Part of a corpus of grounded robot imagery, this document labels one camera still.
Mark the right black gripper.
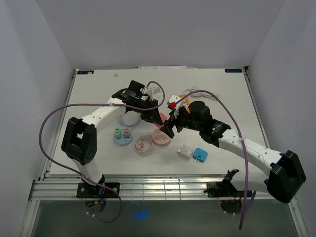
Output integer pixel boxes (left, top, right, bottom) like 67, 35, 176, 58
159, 106, 202, 138

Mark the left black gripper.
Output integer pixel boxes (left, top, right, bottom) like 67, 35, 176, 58
133, 99, 163, 125

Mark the coral pink plug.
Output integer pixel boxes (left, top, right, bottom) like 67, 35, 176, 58
159, 112, 167, 128

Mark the pink brown charger plug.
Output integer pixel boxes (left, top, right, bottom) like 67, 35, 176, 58
124, 127, 131, 138

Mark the green charger plug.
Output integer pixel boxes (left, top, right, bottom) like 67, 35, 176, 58
114, 128, 121, 139

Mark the blue charger plug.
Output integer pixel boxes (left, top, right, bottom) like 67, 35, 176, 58
192, 148, 208, 162

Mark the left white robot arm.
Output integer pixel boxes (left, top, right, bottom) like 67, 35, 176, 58
61, 80, 163, 198

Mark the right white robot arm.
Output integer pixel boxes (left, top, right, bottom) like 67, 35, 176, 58
161, 98, 307, 203

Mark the white grey charger plug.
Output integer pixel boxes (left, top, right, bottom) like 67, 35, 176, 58
177, 144, 193, 159

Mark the pink round power strip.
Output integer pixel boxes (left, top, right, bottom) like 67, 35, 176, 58
152, 128, 171, 147

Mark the orange power strip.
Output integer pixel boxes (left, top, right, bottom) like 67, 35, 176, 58
179, 94, 190, 107

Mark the blue round power strip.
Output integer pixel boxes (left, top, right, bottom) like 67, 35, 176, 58
113, 130, 134, 146

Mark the left corner label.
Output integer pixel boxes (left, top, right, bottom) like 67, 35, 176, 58
77, 70, 94, 75

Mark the corner label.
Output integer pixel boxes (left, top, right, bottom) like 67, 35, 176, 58
225, 69, 242, 73
77, 70, 94, 75

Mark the right corner label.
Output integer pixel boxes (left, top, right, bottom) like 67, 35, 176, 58
225, 69, 242, 73

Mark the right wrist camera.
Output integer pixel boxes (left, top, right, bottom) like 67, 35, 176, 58
167, 95, 185, 118

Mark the pink power cord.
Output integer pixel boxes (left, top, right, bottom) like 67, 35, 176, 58
134, 135, 156, 157

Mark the blue power cord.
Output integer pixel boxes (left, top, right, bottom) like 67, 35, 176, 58
118, 112, 142, 131

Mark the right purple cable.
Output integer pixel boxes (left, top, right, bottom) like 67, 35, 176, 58
175, 89, 256, 231

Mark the purple cable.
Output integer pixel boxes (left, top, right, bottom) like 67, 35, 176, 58
39, 80, 165, 223
175, 89, 256, 231

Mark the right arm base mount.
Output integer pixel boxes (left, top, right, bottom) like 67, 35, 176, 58
203, 169, 260, 199

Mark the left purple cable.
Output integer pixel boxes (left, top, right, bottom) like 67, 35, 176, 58
39, 80, 165, 223

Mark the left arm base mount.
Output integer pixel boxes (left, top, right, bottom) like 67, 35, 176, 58
76, 181, 118, 199

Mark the aluminium rail frame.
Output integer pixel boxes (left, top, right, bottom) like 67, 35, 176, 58
19, 66, 309, 237

